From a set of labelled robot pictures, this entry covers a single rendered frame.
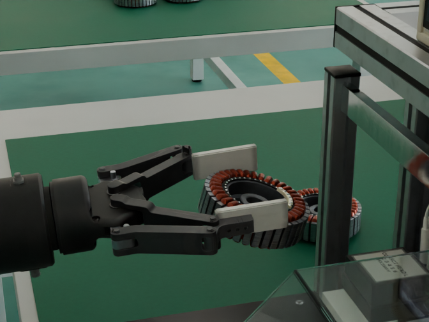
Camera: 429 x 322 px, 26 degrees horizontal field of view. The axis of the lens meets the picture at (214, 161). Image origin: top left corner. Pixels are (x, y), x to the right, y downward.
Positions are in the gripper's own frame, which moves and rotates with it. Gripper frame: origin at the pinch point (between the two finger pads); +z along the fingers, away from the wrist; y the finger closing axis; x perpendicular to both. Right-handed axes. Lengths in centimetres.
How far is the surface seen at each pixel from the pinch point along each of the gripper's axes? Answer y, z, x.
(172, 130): -66, 1, -26
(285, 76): -294, 85, -122
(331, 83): -7.7, 10.8, 6.5
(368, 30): -3.2, 13.2, 13.8
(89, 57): -119, -9, -31
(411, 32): -0.7, 16.7, 14.0
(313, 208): -27.4, 14.8, -21.6
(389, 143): 5.1, 12.4, 5.3
